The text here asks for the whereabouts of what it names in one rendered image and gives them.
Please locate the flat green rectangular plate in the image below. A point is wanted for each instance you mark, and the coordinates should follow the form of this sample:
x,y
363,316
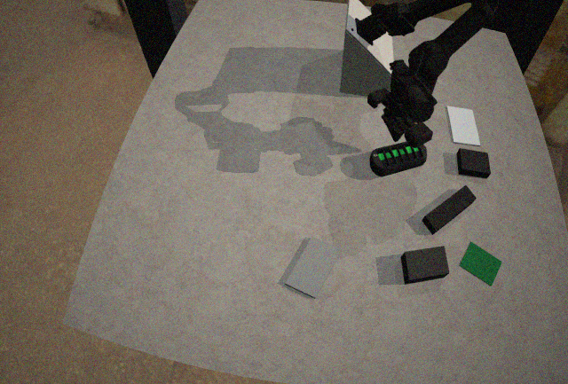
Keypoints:
x,y
480,263

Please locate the white flat sheet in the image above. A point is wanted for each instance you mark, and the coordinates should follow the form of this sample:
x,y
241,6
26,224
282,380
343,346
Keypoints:
x,y
463,126

